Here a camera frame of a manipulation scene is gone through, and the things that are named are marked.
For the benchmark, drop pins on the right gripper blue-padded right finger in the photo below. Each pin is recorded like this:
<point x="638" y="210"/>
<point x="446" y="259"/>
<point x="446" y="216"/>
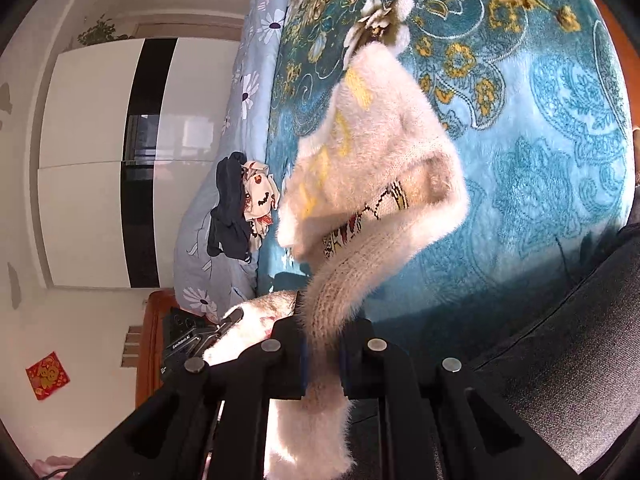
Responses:
<point x="452" y="428"/>

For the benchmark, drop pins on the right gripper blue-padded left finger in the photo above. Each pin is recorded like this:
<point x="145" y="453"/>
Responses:
<point x="205" y="422"/>

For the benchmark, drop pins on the beige fuzzy knit sweater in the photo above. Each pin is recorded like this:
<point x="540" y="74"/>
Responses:
<point x="375" y="184"/>

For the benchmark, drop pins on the orange wooden headboard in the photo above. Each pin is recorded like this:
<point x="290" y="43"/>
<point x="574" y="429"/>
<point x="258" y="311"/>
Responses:
<point x="157" y="307"/>

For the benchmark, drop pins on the light blue daisy duvet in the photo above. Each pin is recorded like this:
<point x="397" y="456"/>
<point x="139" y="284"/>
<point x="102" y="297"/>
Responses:
<point x="215" y="258"/>

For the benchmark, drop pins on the dark grey trousers leg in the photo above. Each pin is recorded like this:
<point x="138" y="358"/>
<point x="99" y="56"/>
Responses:
<point x="560" y="347"/>

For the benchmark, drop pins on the black garment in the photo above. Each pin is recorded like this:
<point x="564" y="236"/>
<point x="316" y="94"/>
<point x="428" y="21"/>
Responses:
<point x="229" y="233"/>

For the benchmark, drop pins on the cream bat print garment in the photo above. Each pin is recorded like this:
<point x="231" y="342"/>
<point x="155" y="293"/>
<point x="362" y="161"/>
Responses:
<point x="262" y="197"/>

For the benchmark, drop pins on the white black wardrobe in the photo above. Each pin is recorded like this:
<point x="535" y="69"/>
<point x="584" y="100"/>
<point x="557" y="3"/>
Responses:
<point x="129" y="131"/>

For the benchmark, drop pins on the green plant on wardrobe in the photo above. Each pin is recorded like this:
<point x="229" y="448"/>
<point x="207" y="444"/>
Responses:
<point x="102" y="31"/>

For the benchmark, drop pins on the teal floral bed blanket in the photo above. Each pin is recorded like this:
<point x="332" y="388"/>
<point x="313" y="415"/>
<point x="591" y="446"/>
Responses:
<point x="532" y="94"/>

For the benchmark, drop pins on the red paper wall decoration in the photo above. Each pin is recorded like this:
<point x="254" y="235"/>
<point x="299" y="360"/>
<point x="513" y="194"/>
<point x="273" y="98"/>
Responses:
<point x="47" y="376"/>

